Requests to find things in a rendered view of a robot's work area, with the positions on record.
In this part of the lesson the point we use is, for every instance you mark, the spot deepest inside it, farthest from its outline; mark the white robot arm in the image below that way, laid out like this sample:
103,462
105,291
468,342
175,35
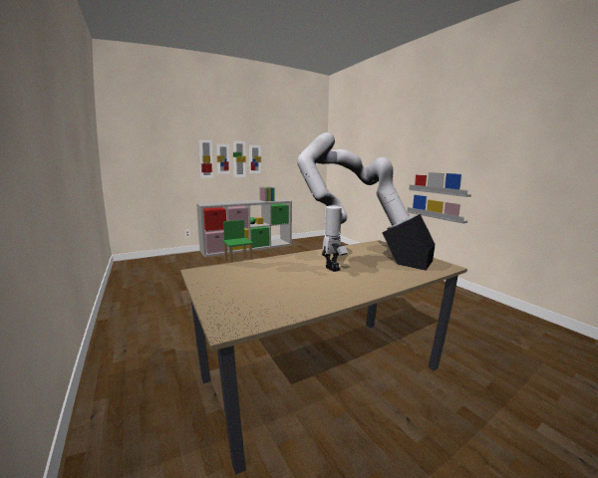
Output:
380,170

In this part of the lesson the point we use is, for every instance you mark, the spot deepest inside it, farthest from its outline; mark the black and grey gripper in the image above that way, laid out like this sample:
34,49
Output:
329,249

